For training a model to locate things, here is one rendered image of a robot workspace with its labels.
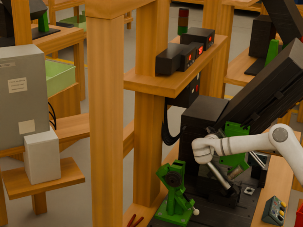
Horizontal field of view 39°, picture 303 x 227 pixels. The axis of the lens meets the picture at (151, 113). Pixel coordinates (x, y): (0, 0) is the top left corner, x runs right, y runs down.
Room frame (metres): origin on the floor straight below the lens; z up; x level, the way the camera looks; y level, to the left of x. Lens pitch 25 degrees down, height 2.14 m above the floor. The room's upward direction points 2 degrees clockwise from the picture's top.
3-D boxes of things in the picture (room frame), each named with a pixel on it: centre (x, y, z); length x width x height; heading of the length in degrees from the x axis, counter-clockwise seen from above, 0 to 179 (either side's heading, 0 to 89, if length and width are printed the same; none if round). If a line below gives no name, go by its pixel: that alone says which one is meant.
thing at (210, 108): (2.03, -0.29, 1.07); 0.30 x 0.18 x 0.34; 159
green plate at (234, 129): (1.79, -0.41, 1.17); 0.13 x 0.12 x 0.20; 159
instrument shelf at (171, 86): (1.97, -0.13, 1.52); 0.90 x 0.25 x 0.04; 159
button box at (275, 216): (1.59, -0.59, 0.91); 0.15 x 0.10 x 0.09; 159
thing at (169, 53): (1.69, -0.07, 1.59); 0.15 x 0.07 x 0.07; 159
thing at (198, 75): (1.85, -0.14, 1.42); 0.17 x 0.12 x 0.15; 159
